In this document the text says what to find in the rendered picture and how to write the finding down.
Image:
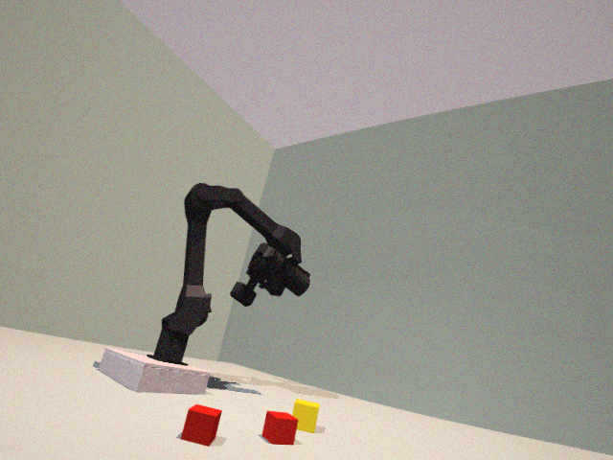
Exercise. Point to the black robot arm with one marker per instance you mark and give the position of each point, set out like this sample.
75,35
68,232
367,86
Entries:
193,304

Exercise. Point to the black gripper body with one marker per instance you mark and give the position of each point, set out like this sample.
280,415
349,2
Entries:
245,293

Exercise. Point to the red cube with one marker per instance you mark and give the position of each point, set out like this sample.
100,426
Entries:
201,425
279,428

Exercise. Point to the yellow block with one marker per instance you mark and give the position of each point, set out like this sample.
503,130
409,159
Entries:
306,413

